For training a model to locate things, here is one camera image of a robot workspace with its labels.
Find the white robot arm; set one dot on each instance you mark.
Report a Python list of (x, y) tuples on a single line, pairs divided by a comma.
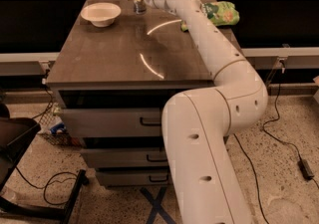
[(195, 123)]

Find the white paper bowl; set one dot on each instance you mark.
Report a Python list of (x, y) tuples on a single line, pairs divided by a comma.
[(101, 14)]

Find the green snack bag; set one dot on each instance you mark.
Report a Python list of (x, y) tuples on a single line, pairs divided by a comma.
[(222, 13)]

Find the grey drawer cabinet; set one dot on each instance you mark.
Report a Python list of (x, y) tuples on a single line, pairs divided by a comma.
[(138, 62)]

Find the top grey drawer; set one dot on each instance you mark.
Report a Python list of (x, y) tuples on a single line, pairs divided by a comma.
[(112, 122)]

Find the grey drawer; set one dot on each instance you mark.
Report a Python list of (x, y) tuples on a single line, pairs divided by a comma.
[(133, 177), (112, 122), (124, 157)]

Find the middle grey drawer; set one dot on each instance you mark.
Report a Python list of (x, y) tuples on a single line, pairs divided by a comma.
[(124, 157)]

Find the bottom grey drawer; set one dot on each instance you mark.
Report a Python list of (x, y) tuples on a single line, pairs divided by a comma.
[(133, 177)]

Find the black power adapter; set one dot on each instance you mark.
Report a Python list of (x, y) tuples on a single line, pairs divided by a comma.
[(305, 169)]

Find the wire basket with items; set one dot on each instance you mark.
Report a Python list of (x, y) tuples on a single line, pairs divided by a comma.
[(53, 128)]

